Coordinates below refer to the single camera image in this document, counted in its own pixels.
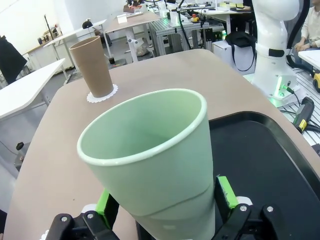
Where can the white table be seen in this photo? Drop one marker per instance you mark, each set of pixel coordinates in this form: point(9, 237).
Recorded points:
point(311, 56)
point(75, 31)
point(25, 87)

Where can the cluttered white desk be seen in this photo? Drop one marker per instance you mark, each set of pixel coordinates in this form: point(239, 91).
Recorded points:
point(225, 12)

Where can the person in cream shirt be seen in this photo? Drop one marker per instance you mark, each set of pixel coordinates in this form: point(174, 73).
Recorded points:
point(312, 22)

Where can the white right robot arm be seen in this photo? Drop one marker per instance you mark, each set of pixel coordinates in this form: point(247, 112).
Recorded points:
point(270, 30)

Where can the small black round object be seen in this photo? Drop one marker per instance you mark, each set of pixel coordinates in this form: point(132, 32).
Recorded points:
point(87, 24)

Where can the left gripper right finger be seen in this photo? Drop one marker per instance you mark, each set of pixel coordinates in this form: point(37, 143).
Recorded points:
point(225, 195)

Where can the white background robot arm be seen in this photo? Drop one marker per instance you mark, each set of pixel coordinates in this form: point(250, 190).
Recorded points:
point(172, 12)

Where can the yellow emergency stop box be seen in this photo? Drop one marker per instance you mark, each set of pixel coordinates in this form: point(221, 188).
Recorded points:
point(317, 83)

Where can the tall pale green cup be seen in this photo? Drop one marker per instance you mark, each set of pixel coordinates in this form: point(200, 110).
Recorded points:
point(150, 162)

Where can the black tote bag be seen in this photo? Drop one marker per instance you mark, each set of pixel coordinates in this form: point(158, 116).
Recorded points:
point(240, 47)

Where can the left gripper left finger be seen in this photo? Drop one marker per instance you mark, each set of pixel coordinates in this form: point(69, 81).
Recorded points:
point(102, 205)

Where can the black adjusting knob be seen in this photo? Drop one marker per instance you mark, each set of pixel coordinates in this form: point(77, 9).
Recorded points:
point(20, 145)

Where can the red stop button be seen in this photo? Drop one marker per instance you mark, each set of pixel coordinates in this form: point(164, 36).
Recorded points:
point(194, 18)

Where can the black plastic tray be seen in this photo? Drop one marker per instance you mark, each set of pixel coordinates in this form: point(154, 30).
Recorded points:
point(250, 162)

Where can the small brown box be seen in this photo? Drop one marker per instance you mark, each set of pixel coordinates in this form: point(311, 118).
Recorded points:
point(132, 8)

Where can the brown top table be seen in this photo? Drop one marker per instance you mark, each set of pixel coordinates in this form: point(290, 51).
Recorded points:
point(135, 21)

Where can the aluminium workstation frame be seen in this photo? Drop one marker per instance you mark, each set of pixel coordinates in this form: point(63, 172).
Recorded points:
point(170, 37)

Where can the white cabinet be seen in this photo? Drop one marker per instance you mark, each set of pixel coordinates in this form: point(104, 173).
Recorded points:
point(222, 52)

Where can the white folded card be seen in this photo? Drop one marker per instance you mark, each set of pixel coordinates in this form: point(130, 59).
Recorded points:
point(122, 19)

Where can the black hanging jacket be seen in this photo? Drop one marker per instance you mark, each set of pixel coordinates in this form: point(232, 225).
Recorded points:
point(10, 60)

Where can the tall brown cup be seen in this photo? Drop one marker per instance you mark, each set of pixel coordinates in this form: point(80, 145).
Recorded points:
point(92, 67)

